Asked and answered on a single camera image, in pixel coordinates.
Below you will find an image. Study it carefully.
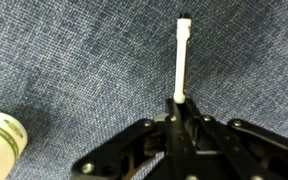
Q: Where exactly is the white marker with black cap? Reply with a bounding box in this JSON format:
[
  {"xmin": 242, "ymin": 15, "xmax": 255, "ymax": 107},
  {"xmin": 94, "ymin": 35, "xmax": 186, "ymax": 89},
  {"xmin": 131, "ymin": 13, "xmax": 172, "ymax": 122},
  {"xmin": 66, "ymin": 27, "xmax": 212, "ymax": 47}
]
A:
[{"xmin": 173, "ymin": 12, "xmax": 193, "ymax": 104}]

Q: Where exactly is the blue table cloth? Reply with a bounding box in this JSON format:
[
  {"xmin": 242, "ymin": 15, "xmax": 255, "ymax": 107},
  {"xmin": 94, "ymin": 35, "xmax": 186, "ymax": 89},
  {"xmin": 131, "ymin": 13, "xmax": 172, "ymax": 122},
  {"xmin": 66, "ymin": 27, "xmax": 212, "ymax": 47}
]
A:
[{"xmin": 0, "ymin": 0, "xmax": 288, "ymax": 180}]

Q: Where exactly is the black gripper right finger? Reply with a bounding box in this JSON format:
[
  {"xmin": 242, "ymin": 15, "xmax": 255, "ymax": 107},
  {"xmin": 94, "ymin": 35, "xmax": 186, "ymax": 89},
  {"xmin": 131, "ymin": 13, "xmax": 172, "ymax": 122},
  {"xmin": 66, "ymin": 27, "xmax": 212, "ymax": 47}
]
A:
[{"xmin": 183, "ymin": 98, "xmax": 288, "ymax": 180}]

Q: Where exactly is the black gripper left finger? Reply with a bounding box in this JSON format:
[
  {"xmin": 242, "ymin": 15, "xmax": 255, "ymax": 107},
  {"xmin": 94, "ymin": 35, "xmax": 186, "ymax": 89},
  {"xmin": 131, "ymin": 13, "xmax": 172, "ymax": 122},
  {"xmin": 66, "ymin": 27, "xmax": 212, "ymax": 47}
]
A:
[{"xmin": 70, "ymin": 98, "xmax": 198, "ymax": 180}]

